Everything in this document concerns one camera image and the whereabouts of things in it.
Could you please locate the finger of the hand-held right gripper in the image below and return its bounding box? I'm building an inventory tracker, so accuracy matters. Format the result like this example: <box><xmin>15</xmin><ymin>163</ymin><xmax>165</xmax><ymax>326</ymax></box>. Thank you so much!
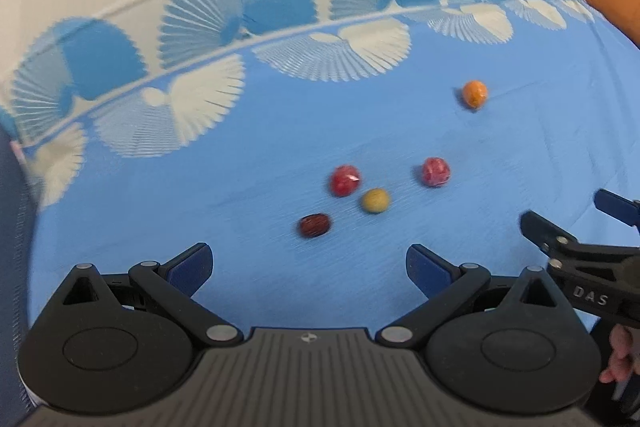
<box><xmin>520</xmin><ymin>209</ymin><xmax>583</xmax><ymax>265</ymax></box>
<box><xmin>595</xmin><ymin>188</ymin><xmax>640</xmax><ymax>228</ymax></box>

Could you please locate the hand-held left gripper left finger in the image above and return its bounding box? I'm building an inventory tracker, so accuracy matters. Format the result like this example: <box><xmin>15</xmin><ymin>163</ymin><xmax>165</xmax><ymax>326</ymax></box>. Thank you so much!
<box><xmin>60</xmin><ymin>243</ymin><xmax>244</xmax><ymax>350</ymax></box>

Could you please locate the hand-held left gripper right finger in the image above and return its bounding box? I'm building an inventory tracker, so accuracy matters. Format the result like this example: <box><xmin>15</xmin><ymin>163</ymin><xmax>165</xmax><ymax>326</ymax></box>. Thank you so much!
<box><xmin>375</xmin><ymin>244</ymin><xmax>561</xmax><ymax>350</ymax></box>

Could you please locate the green jujube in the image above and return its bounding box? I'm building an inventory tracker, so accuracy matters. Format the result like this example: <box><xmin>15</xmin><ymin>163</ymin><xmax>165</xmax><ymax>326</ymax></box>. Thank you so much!
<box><xmin>362</xmin><ymin>188</ymin><xmax>390</xmax><ymax>214</ymax></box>

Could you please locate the red fruit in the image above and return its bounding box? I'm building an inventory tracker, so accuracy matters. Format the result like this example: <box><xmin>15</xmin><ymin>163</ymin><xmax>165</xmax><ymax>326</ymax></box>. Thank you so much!
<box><xmin>421</xmin><ymin>157</ymin><xmax>452</xmax><ymax>188</ymax></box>
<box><xmin>329</xmin><ymin>164</ymin><xmax>362</xmax><ymax>198</ymax></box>

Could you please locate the dark red jujube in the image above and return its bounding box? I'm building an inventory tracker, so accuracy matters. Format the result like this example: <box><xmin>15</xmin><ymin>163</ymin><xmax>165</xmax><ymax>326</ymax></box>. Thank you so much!
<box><xmin>298</xmin><ymin>213</ymin><xmax>332</xmax><ymax>239</ymax></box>

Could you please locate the orange mandarin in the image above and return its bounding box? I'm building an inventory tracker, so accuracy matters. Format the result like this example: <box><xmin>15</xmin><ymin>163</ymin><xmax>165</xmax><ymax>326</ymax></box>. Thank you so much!
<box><xmin>461</xmin><ymin>80</ymin><xmax>488</xmax><ymax>110</ymax></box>

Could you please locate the person's right hand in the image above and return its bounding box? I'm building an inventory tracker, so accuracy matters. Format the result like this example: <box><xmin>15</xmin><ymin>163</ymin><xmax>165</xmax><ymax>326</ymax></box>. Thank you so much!
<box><xmin>599</xmin><ymin>323</ymin><xmax>640</xmax><ymax>384</ymax></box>

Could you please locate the blue fan-print bedsheet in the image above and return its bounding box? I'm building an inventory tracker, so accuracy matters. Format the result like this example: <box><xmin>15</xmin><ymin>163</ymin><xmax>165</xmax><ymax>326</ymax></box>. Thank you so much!
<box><xmin>0</xmin><ymin>0</ymin><xmax>640</xmax><ymax>338</ymax></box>

